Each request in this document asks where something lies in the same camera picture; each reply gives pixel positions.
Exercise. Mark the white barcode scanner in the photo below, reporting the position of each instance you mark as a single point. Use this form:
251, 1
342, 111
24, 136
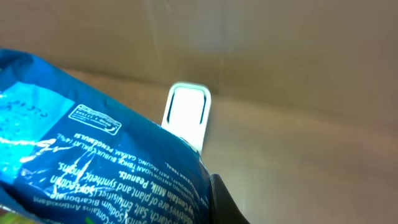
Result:
187, 112

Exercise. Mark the colourful gummy candy bag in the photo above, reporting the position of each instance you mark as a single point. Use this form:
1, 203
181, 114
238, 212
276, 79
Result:
9, 217

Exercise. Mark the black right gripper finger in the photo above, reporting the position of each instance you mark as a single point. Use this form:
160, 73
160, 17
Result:
223, 209

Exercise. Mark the blue snack wrapper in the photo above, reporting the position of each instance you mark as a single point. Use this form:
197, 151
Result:
71, 154

